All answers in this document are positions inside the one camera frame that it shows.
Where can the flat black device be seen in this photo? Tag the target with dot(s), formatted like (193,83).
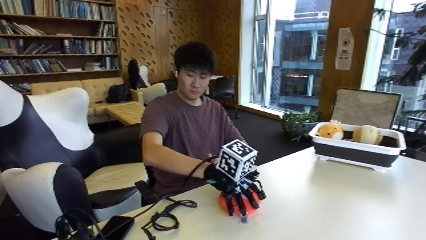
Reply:
(116,227)

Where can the tree outside window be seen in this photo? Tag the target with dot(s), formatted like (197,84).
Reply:
(410,50)

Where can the green potted plant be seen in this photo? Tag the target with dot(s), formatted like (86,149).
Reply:
(299,123)

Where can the white cube with black markers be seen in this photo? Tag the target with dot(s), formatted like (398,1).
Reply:
(237,160)

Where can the white wall poster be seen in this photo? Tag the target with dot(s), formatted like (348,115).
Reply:
(345,50)

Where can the yellow tufted sofa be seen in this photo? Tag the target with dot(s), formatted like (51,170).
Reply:
(95,87)

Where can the white and black lounge chair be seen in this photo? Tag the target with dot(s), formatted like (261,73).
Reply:
(135,75)

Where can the yellow tufted ottoman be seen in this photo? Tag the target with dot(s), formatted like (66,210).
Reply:
(127,113)

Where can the orange ball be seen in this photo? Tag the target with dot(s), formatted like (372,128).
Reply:
(233,206)

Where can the wooden bookshelf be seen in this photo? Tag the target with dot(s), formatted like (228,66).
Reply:
(67,76)

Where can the white and black bin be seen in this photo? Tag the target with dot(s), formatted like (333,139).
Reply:
(355,153)

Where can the grey framed board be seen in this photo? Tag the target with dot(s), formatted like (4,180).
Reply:
(367,107)

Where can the black backpack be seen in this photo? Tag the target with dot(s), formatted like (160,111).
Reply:
(119,94)

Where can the cream plush toy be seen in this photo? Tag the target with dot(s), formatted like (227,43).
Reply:
(368,134)

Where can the white and black armchair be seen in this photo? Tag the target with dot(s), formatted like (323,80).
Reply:
(40,193)

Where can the the person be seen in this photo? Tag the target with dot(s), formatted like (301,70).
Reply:
(191,123)

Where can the orange plush toy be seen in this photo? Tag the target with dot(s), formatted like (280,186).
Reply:
(331,130)

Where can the white and black highback chair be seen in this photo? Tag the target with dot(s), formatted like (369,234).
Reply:
(35,133)

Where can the row of books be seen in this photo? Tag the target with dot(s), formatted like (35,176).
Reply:
(31,66)
(20,29)
(80,9)
(84,46)

